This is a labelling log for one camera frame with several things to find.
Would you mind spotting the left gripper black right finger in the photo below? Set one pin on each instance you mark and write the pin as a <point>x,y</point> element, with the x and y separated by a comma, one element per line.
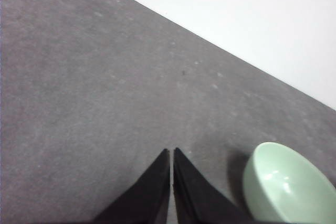
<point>194,197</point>

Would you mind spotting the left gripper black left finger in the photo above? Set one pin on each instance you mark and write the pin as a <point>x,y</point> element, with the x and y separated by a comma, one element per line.
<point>149,197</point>

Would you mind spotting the green bowl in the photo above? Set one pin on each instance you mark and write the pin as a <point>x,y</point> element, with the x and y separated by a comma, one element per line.
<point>283,182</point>

